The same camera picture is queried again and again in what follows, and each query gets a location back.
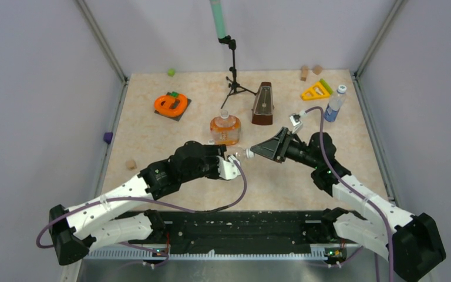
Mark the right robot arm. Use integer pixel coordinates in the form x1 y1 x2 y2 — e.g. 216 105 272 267
250 127 446 281

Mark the small green cube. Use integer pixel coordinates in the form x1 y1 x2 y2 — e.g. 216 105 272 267
167 68 176 77

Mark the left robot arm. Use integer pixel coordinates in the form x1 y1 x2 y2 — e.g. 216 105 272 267
46 141 240 266

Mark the yellow triangle toy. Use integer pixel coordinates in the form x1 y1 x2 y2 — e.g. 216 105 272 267
300 82 330 101

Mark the wooden block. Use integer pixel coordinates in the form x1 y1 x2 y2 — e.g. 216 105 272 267
312 65 324 75
300 65 309 82

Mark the white blue Pocari cap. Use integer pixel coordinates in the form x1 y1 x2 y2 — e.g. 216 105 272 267
245 149 255 159

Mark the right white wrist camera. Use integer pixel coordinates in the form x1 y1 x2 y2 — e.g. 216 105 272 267
289 110 307 134

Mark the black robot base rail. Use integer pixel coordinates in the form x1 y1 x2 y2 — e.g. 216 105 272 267
128 208 363 267

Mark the green stick toy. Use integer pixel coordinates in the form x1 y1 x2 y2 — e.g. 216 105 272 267
319 79 334 95

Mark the black tripod stand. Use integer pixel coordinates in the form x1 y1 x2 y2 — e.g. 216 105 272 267
218 35 257 110

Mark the blue water bottle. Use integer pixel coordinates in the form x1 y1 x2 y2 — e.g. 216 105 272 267
324 85 347 122

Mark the clear bottle blue cap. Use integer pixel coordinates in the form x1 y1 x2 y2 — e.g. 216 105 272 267
226 147 248 160

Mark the left wooden block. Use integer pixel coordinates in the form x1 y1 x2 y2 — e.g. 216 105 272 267
300 65 309 82

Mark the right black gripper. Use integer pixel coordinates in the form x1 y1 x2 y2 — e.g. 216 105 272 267
251 127 319 169

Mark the right wooden block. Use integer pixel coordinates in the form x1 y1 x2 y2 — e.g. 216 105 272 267
312 65 324 75

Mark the orange clear plastic bottle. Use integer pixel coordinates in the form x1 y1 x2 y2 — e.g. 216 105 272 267
210 109 241 146

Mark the wooden cube near left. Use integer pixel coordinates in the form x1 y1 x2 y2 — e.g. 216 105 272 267
125 159 137 170

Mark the brown metronome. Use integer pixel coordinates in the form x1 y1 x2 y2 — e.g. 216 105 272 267
251 82 274 126

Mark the purple block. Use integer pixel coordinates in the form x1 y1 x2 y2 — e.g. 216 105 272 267
103 132 113 145

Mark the grey square base plate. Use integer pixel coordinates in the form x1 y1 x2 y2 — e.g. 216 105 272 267
154 92 192 122

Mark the green foam microphone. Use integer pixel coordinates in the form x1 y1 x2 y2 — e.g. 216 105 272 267
209 0 227 40

